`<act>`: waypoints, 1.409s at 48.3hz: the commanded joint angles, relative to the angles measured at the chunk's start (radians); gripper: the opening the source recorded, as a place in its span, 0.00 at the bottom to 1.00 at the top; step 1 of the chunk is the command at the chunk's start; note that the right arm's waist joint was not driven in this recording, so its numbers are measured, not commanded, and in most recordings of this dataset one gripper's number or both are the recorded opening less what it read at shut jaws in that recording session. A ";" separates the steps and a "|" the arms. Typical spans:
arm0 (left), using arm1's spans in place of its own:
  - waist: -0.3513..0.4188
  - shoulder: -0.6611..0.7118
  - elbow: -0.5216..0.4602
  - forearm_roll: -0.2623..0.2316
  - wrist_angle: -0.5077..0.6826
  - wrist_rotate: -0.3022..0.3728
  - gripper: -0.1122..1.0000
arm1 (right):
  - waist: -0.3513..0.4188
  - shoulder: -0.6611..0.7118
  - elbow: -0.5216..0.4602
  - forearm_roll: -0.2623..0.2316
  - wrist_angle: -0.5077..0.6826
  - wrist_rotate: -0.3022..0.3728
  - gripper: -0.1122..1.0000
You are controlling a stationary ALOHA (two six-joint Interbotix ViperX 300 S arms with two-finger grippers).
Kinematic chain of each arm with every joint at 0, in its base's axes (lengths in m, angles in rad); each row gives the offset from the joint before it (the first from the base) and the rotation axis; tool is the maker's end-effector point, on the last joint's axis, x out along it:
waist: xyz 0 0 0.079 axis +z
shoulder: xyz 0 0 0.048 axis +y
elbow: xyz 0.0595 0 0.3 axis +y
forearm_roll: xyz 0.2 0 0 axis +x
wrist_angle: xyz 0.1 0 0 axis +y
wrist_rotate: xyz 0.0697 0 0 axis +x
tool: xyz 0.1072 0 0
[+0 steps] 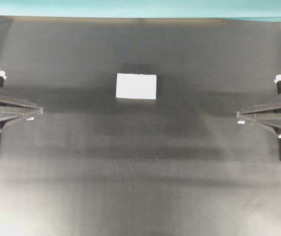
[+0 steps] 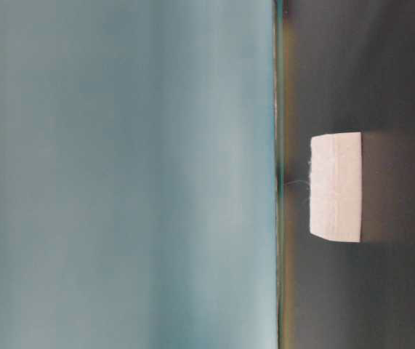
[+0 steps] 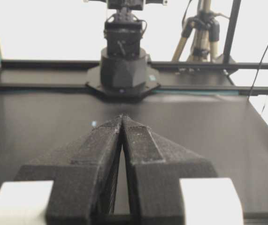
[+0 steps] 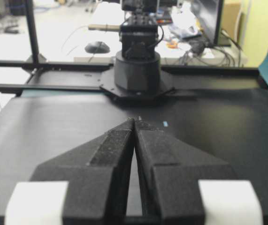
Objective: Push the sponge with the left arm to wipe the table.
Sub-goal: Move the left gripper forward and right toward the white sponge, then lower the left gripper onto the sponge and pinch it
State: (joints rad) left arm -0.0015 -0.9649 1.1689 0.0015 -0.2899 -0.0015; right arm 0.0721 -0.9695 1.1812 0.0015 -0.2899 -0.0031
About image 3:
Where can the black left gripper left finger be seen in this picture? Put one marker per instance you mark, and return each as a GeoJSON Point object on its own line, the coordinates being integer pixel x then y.
{"type": "Point", "coordinates": [64, 186]}

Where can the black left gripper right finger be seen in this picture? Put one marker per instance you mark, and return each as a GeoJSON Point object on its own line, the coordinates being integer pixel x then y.
{"type": "Point", "coordinates": [171, 185]}

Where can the black vertical frame post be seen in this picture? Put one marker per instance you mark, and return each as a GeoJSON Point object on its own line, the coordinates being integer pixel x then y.
{"type": "Point", "coordinates": [231, 30]}

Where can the beige camera tripod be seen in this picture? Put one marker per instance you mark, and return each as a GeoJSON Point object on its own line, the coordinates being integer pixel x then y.
{"type": "Point", "coordinates": [206, 38]}

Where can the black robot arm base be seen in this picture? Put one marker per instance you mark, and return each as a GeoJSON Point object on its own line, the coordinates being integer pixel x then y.
{"type": "Point", "coordinates": [124, 71]}

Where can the black aluminium frame rail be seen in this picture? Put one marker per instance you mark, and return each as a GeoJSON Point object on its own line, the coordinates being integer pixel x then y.
{"type": "Point", "coordinates": [170, 77]}

